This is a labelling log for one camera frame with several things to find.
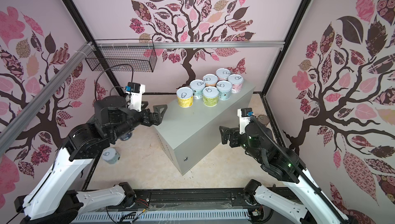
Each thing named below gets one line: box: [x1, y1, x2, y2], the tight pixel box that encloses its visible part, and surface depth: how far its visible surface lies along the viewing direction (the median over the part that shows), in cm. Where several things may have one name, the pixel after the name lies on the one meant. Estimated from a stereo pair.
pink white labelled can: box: [227, 73, 244, 94], surface depth 73 cm
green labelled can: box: [202, 85, 220, 108], surface depth 68 cm
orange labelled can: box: [202, 73, 219, 87], surface depth 73 cm
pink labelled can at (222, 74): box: [215, 67, 231, 82], surface depth 76 cm
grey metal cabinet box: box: [153, 85, 256, 176], surface depth 65 cm
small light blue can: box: [189, 79, 206, 100], surface depth 70 cm
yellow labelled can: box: [176, 86, 194, 108], surface depth 67 cm
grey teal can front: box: [216, 80, 233, 102], surface depth 70 cm
